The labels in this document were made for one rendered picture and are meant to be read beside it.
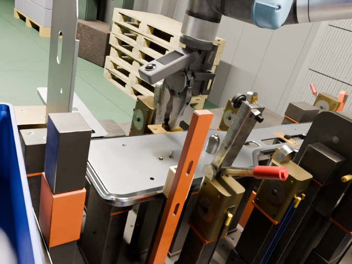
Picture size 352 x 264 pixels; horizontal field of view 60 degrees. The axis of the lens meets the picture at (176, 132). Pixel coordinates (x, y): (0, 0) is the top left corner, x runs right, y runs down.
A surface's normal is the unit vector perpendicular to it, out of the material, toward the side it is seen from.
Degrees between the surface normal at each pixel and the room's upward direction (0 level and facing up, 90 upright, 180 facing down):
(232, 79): 90
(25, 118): 0
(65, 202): 90
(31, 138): 0
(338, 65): 90
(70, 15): 90
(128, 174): 0
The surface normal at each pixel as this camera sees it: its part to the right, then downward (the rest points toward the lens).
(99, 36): -0.50, 0.27
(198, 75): 0.55, 0.48
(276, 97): -0.71, 0.15
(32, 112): 0.24, -0.87
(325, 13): -0.33, 0.87
